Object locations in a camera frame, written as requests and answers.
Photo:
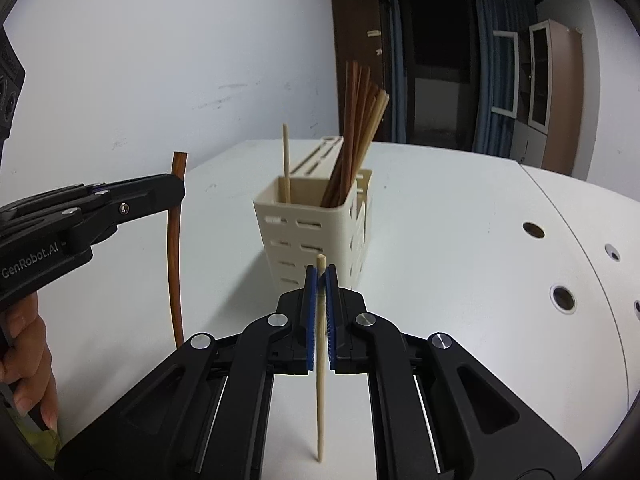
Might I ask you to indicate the brown glass-door cabinet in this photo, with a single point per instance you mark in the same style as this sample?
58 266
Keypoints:
565 100

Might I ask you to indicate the light bamboo chopstick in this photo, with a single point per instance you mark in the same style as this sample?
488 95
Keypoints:
320 410

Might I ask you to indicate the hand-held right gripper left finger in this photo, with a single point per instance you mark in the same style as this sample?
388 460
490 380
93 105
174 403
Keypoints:
310 310

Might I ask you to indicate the olive green garment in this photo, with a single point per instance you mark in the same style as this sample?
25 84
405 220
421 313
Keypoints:
42 445

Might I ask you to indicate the bunch of wooden chopsticks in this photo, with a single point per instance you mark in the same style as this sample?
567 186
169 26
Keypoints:
350 150

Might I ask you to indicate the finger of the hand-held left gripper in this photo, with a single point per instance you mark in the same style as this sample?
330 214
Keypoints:
55 200
145 195

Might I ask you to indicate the dark brown chopstick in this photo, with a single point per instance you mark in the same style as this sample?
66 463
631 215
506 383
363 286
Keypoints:
175 270

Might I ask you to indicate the dark brown wooden wardrobe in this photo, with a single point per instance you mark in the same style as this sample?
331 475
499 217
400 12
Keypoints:
360 35

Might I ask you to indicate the cream plastic utensil holder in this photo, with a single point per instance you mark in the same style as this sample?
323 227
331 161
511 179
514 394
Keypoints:
310 238

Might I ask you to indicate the person's left hand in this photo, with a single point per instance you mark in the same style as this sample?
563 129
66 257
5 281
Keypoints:
30 355

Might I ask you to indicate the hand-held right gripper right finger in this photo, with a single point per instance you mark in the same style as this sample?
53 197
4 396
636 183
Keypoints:
331 310

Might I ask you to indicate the blue curtain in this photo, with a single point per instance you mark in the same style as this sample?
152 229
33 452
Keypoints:
397 85
482 60

